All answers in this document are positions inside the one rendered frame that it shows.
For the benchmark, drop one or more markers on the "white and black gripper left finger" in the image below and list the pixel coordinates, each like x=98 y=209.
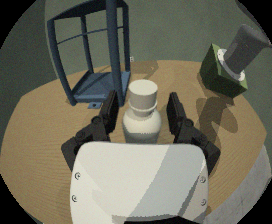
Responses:
x=98 y=130

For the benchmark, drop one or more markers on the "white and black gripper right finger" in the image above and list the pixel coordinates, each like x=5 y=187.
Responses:
x=185 y=132

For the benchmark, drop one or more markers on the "blue shelving unit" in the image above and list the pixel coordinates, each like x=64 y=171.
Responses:
x=93 y=88

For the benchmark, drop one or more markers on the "cream bottle with grey cap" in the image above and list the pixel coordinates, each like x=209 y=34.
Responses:
x=142 y=122

